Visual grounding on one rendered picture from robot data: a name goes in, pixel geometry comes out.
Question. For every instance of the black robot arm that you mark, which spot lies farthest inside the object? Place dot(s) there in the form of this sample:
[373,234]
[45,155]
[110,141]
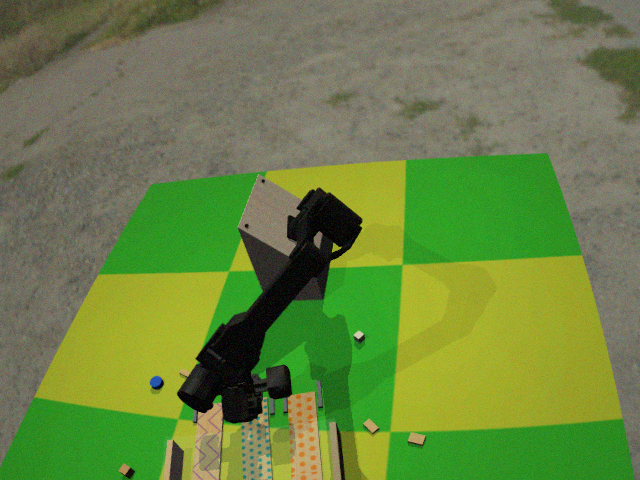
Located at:
[234,349]

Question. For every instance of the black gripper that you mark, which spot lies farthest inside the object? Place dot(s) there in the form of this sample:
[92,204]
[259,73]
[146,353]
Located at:
[277,382]

